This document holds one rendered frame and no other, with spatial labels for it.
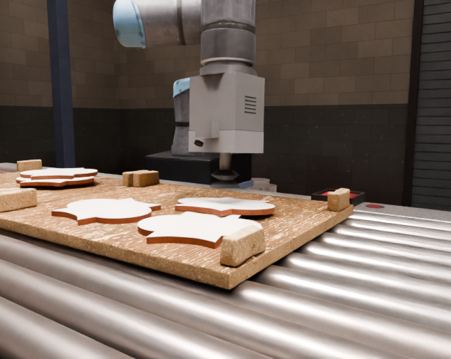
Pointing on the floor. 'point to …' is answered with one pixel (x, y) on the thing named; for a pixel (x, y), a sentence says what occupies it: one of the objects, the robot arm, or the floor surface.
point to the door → (410, 184)
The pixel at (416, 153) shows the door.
